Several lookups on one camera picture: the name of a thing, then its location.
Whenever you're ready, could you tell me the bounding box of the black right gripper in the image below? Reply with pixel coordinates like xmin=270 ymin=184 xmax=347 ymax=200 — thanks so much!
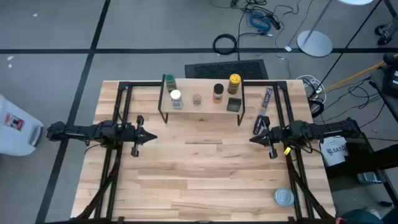
xmin=249 ymin=116 xmax=284 ymax=159

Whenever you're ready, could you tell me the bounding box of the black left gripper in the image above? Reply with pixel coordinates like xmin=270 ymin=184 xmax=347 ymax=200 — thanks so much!
xmin=126 ymin=114 xmax=158 ymax=157

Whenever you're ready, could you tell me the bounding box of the dark green pepper tin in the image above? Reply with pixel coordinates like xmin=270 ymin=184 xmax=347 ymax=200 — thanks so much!
xmin=226 ymin=97 xmax=243 ymax=113

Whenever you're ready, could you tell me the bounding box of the white lid bagel seasoning jar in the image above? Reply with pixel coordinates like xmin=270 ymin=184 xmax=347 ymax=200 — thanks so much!
xmin=169 ymin=89 xmax=183 ymax=110

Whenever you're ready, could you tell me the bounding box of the green lid oregano jar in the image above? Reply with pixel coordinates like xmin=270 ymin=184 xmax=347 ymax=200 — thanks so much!
xmin=164 ymin=73 xmax=178 ymax=93

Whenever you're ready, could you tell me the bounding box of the yellow lid chili onion jar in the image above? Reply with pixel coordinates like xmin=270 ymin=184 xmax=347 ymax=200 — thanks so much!
xmin=227 ymin=73 xmax=242 ymax=95

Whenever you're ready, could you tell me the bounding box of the black lid orange turmeric bottle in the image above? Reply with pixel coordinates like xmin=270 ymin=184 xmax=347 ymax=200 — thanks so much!
xmin=212 ymin=83 xmax=224 ymax=105

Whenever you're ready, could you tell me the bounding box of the wooden shelf with black legs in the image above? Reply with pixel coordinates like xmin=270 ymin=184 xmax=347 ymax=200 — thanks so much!
xmin=157 ymin=73 xmax=246 ymax=127

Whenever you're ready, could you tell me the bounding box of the white labelled bucket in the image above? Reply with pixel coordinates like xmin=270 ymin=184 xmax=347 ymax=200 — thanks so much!
xmin=319 ymin=135 xmax=349 ymax=167

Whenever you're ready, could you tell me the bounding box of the black keyboard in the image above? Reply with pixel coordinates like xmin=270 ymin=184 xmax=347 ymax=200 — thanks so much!
xmin=184 ymin=58 xmax=269 ymax=80

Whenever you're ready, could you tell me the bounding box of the black equipment stand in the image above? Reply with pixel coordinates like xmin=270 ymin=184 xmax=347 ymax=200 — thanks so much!
xmin=325 ymin=132 xmax=398 ymax=208

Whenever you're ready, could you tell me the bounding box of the grey round base lamp stand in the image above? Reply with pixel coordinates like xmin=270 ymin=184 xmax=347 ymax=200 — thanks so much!
xmin=297 ymin=0 xmax=334 ymax=58

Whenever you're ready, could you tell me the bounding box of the black power strip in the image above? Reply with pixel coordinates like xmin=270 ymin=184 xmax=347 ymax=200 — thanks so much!
xmin=267 ymin=14 xmax=281 ymax=30

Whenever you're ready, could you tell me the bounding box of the person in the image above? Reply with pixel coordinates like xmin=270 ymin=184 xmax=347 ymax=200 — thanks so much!
xmin=337 ymin=207 xmax=398 ymax=224

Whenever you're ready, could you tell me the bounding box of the white plastic bin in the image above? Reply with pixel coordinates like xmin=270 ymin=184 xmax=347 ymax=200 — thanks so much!
xmin=0 ymin=94 xmax=44 ymax=156

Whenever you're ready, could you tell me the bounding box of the thin black pole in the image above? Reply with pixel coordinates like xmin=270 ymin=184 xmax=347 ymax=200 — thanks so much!
xmin=319 ymin=0 xmax=384 ymax=86

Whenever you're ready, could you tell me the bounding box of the black wheeled stand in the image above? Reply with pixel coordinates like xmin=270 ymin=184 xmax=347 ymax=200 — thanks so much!
xmin=374 ymin=14 xmax=398 ymax=46

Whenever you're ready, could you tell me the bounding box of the white round disc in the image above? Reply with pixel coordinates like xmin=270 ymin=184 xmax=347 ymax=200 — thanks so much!
xmin=337 ymin=0 xmax=374 ymax=6

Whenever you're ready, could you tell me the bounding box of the small coiled black cable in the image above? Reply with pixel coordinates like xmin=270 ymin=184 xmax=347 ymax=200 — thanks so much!
xmin=310 ymin=98 xmax=325 ymax=118

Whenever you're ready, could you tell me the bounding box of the white cable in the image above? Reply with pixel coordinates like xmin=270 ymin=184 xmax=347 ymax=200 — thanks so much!
xmin=295 ymin=74 xmax=327 ymax=103

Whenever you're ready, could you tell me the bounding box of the large coiled black cable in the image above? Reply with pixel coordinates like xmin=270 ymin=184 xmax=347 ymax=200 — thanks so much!
xmin=212 ymin=33 xmax=239 ymax=56

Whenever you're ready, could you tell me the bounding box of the yellow cable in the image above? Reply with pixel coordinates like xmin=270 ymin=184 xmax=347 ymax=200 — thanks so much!
xmin=315 ymin=53 xmax=398 ymax=94

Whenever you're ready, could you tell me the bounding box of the coiled blue cable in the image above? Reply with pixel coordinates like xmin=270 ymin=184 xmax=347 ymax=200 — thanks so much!
xmin=248 ymin=11 xmax=272 ymax=32

